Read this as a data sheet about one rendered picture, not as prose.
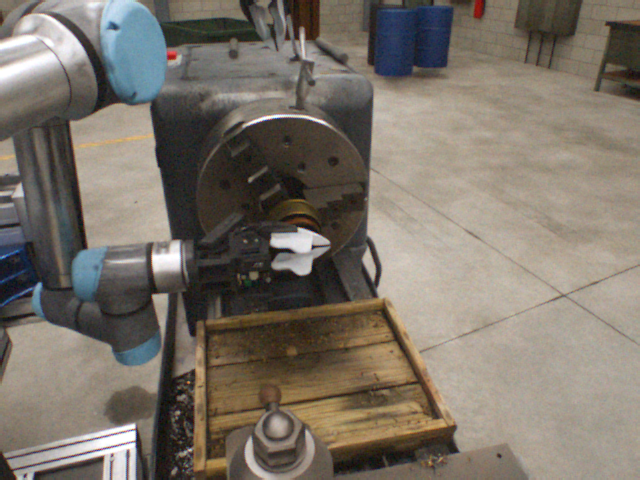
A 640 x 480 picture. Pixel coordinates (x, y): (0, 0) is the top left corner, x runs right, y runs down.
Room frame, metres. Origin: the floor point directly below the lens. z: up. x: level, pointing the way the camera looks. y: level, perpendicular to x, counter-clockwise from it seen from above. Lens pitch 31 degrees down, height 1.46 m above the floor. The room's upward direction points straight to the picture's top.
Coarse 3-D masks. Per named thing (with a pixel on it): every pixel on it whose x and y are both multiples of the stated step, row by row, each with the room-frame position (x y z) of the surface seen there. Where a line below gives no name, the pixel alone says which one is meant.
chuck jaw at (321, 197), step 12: (312, 192) 0.77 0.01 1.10; (324, 192) 0.77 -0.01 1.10; (336, 192) 0.77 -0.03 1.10; (348, 192) 0.76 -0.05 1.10; (360, 192) 0.77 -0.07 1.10; (324, 204) 0.72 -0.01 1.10; (336, 204) 0.74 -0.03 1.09; (348, 204) 0.76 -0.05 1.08; (360, 204) 0.77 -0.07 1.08; (324, 216) 0.71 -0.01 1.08; (336, 216) 0.74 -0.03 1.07
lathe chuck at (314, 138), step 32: (224, 128) 0.81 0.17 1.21; (256, 128) 0.77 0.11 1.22; (288, 128) 0.78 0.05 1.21; (320, 128) 0.79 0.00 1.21; (224, 160) 0.76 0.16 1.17; (288, 160) 0.78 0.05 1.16; (320, 160) 0.79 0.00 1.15; (352, 160) 0.80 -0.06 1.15; (224, 192) 0.76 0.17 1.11; (256, 192) 0.77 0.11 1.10; (352, 224) 0.80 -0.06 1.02; (320, 256) 0.79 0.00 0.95
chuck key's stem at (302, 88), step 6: (306, 60) 0.83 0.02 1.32; (312, 60) 0.83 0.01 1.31; (306, 66) 0.82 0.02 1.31; (312, 66) 0.83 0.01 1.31; (300, 72) 0.83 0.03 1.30; (312, 72) 0.83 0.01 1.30; (300, 78) 0.82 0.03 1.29; (300, 84) 0.82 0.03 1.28; (306, 84) 0.82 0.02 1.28; (300, 90) 0.82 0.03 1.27; (306, 90) 0.82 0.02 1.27; (300, 96) 0.82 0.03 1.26; (306, 96) 0.83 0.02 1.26; (300, 102) 0.82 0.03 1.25; (294, 108) 0.83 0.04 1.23; (300, 108) 0.82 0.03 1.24
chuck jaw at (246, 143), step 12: (240, 132) 0.77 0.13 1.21; (228, 144) 0.76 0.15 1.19; (240, 144) 0.75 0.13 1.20; (252, 144) 0.74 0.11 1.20; (240, 156) 0.72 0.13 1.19; (252, 156) 0.73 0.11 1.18; (252, 168) 0.73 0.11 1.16; (264, 168) 0.72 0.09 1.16; (252, 180) 0.71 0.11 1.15; (264, 180) 0.72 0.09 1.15; (276, 180) 0.72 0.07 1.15; (264, 192) 0.71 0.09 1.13; (276, 192) 0.70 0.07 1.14; (264, 204) 0.69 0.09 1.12; (276, 204) 0.70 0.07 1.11
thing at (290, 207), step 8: (288, 200) 0.69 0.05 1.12; (296, 200) 0.69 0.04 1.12; (272, 208) 0.68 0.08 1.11; (280, 208) 0.68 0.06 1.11; (288, 208) 0.67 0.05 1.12; (296, 208) 0.67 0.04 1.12; (304, 208) 0.68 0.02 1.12; (312, 208) 0.70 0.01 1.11; (272, 216) 0.68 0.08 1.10; (280, 216) 0.66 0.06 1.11; (288, 216) 0.66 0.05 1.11; (296, 216) 0.66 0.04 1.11; (304, 216) 0.66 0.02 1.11; (312, 216) 0.67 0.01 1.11; (296, 224) 0.63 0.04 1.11; (304, 224) 0.64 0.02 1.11; (312, 224) 0.65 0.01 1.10; (320, 224) 0.70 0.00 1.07; (320, 232) 0.67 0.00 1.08
